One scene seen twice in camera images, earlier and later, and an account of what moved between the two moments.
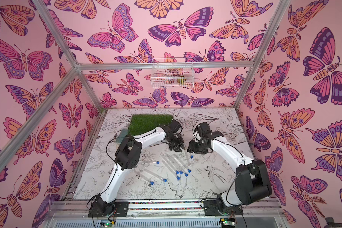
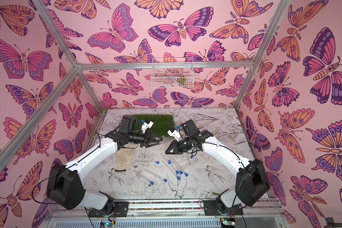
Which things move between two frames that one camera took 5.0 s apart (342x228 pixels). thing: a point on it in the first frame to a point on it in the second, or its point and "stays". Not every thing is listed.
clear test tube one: [187, 157] to [192, 160]
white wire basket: [172, 72] stays
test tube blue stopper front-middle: [155, 175] stays
